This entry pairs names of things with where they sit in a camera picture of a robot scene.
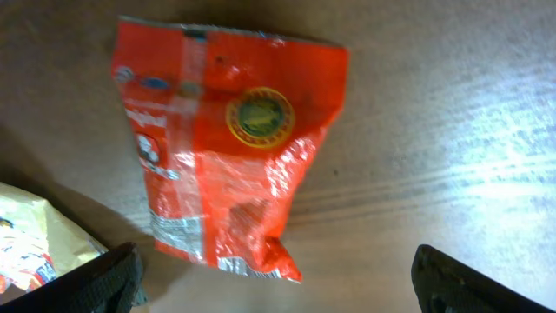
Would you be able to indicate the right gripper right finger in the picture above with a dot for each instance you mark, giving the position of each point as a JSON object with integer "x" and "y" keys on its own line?
{"x": 442, "y": 284}

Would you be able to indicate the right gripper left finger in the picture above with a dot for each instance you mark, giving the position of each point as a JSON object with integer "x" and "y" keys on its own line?
{"x": 110, "y": 283}

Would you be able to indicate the yellow wet wipes bag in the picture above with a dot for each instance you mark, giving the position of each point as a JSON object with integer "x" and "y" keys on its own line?
{"x": 38, "y": 243}

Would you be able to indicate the red snack bag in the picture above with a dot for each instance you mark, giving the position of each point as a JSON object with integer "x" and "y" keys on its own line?
{"x": 227, "y": 123}

